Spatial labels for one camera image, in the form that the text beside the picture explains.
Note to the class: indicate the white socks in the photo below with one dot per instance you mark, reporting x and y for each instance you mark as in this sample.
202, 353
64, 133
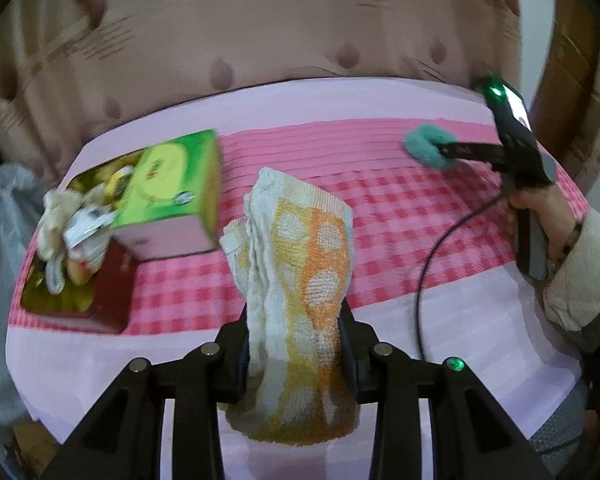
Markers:
55, 270

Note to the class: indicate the cream fuzzy cloth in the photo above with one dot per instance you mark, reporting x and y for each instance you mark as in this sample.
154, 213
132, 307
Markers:
60, 207

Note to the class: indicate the beige leaf print curtain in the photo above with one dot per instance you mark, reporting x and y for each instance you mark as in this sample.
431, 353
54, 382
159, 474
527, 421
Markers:
260, 25

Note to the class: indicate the grey plastic bag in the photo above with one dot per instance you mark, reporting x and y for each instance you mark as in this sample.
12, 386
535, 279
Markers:
5, 240

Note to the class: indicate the person's right forearm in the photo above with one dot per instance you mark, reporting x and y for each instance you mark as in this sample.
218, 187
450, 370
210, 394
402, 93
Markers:
585, 280

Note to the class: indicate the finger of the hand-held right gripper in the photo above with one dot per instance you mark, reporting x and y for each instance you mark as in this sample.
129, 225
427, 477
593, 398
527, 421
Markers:
475, 152

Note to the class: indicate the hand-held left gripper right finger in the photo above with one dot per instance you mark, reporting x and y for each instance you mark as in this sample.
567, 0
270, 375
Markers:
352, 360

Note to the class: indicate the orange and white towel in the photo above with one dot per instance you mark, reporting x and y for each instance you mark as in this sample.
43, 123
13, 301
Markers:
300, 270

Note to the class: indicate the green tissue box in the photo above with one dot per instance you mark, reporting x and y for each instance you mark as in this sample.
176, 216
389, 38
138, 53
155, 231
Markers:
170, 185

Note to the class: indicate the red and gold tin box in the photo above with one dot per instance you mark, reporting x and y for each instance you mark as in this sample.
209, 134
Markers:
110, 285

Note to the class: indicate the person's right hand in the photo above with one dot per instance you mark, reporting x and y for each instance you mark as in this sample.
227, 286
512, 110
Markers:
550, 215

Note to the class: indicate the teal fluffy cloth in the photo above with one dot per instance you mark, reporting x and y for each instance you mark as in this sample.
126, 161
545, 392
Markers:
425, 145

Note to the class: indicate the wooden wardrobe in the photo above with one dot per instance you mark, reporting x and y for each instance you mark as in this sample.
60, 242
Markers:
580, 85

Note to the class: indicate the person's grey quilted clothing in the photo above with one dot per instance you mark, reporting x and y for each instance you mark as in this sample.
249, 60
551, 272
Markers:
565, 425

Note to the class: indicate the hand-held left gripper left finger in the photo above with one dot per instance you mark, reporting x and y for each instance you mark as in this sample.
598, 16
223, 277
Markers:
237, 360

